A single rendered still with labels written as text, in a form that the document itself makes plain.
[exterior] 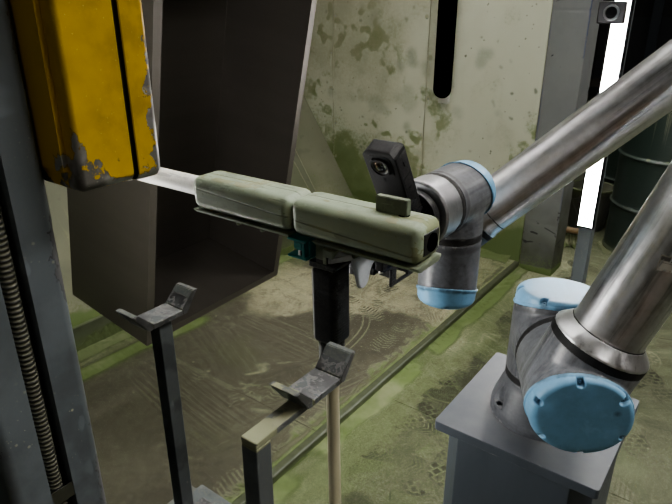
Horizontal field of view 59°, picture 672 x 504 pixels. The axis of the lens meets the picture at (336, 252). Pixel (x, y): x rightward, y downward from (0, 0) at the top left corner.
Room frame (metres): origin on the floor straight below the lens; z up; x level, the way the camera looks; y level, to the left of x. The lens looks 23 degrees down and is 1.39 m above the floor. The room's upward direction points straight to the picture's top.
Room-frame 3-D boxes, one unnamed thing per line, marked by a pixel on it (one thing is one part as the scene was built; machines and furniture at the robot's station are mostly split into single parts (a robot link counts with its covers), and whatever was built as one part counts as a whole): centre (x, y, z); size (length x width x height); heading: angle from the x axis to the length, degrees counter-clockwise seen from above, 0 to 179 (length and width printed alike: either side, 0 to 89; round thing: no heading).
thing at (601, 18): (2.12, -0.91, 1.35); 0.09 x 0.07 x 0.07; 53
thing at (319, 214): (0.66, 0.10, 1.10); 0.49 x 0.05 x 0.23; 53
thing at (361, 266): (0.59, -0.03, 1.13); 0.09 x 0.03 x 0.06; 151
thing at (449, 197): (0.76, -0.12, 1.13); 0.10 x 0.05 x 0.09; 53
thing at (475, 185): (0.83, -0.17, 1.13); 0.12 x 0.09 x 0.10; 143
